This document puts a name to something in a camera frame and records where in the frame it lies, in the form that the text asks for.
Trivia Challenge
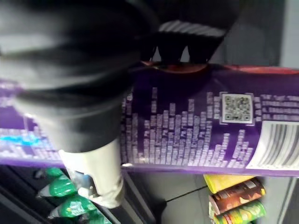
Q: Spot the right robot hand black cloth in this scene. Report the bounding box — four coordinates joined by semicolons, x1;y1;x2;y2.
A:
0;0;244;209

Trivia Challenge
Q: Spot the purple chips can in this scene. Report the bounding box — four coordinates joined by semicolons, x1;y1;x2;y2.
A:
0;61;299;178

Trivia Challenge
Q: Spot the black shelf tray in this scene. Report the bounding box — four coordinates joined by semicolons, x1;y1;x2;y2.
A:
0;164;155;224

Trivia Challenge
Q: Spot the yellow chips can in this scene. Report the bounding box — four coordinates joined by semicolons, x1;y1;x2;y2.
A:
202;174;256;194

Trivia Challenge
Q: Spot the brown chips can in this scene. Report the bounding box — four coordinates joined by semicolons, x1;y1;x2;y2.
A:
208;178;266;216

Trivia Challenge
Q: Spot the green chips can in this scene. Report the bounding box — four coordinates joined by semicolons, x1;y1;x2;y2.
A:
213;199;267;224

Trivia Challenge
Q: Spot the green plastic bottle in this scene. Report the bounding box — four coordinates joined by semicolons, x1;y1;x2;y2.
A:
35;175;78;199
47;195;99;220
35;167;65;180

